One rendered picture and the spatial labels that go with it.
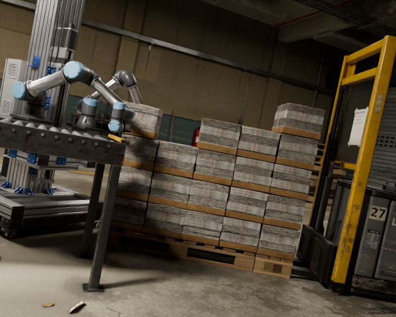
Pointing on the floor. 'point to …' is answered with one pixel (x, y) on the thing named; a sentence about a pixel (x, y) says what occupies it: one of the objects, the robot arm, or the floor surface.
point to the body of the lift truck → (376, 241)
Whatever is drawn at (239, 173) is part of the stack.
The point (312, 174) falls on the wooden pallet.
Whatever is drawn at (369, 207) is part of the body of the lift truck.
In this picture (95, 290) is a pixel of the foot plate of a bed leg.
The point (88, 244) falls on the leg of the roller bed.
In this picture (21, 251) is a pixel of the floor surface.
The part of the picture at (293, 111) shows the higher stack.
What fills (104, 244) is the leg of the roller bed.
